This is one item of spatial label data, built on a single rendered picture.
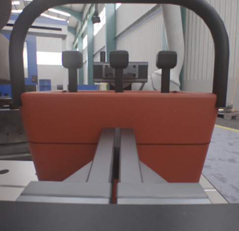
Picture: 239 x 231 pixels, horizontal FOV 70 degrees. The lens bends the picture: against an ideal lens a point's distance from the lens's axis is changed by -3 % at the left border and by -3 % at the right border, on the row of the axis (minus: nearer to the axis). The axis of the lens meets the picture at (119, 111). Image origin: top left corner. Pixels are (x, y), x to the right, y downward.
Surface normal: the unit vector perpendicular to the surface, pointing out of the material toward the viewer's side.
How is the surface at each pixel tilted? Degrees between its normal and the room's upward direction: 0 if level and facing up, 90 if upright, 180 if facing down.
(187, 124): 97
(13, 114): 90
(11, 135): 90
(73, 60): 90
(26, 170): 0
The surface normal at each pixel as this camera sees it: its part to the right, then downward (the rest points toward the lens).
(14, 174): 0.00, -0.99
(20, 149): 0.37, 0.13
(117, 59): -0.01, 0.14
